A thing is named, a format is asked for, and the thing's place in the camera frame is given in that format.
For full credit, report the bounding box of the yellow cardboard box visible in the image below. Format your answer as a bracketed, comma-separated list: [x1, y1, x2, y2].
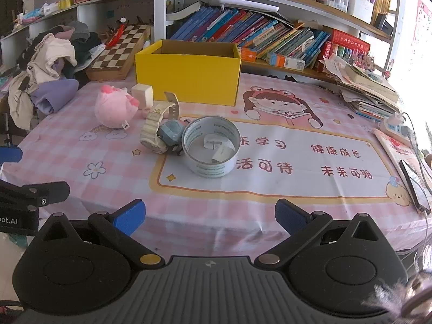
[135, 39, 242, 105]

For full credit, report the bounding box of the white power strip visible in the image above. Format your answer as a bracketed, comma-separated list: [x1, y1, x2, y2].
[378, 114, 416, 139]

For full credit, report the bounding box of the blue toy car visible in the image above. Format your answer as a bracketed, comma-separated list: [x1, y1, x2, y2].
[158, 119, 187, 157]

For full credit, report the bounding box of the stack of books and papers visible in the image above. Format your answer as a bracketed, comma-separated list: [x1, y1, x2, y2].
[324, 54, 406, 122]

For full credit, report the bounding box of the black smartphone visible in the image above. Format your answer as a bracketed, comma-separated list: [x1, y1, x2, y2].
[399, 159, 432, 214]

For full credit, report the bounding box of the wooden chessboard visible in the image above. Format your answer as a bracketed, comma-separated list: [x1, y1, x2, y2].
[86, 24, 151, 81]

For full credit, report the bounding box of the pink printed desk mat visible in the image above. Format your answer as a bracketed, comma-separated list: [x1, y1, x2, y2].
[0, 71, 432, 264]

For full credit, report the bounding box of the red flat box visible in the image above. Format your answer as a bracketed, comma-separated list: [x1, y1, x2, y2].
[332, 29, 371, 53]

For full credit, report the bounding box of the pile of clothes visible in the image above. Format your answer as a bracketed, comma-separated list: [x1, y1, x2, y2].
[7, 33, 78, 130]

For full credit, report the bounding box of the pink white booklet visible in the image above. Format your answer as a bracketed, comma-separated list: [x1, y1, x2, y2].
[374, 129, 432, 206]

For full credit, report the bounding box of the white bookshelf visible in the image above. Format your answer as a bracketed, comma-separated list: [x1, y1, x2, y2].
[0, 0, 406, 85]

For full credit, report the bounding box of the white tape roll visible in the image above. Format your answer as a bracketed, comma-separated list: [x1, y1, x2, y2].
[181, 116, 241, 178]

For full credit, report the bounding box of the row of leaning books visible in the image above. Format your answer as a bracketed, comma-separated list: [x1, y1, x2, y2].
[169, 5, 331, 70]

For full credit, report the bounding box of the white lamp bar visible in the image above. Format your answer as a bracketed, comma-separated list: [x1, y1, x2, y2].
[211, 0, 281, 12]

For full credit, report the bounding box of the purple fuzzy pom-pom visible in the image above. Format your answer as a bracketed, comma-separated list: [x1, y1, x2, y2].
[361, 270, 432, 324]

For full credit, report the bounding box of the orange white carton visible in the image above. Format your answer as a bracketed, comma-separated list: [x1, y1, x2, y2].
[266, 52, 306, 71]

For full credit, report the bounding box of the dark clothes pile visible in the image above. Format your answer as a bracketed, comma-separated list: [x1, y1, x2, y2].
[66, 21, 107, 73]

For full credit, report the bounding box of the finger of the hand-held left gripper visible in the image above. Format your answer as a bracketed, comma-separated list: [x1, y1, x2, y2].
[0, 146, 23, 164]
[0, 179, 71, 212]

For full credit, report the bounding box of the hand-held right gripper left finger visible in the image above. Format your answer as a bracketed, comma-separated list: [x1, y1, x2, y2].
[37, 199, 166, 271]

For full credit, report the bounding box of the wall poster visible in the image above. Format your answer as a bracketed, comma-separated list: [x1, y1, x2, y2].
[415, 0, 432, 61]

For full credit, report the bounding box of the red plastic toy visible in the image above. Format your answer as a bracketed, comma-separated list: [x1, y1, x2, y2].
[105, 18, 128, 48]

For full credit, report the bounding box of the white cube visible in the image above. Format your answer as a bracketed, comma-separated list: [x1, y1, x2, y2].
[131, 84, 154, 109]

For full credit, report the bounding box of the pink plush toy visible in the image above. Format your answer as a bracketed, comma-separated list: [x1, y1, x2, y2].
[94, 84, 140, 129]

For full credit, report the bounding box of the cream wrist watch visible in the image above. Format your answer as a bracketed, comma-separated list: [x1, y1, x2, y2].
[140, 92, 180, 154]

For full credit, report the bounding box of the white charger plug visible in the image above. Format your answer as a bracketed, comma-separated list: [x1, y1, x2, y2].
[203, 134, 236, 163]

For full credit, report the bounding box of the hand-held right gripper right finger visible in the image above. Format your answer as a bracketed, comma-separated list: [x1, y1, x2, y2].
[254, 198, 389, 271]

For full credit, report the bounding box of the purple hoodie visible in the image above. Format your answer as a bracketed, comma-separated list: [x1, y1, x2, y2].
[32, 78, 80, 114]

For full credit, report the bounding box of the white pen container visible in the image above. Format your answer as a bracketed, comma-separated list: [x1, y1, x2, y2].
[347, 0, 374, 24]

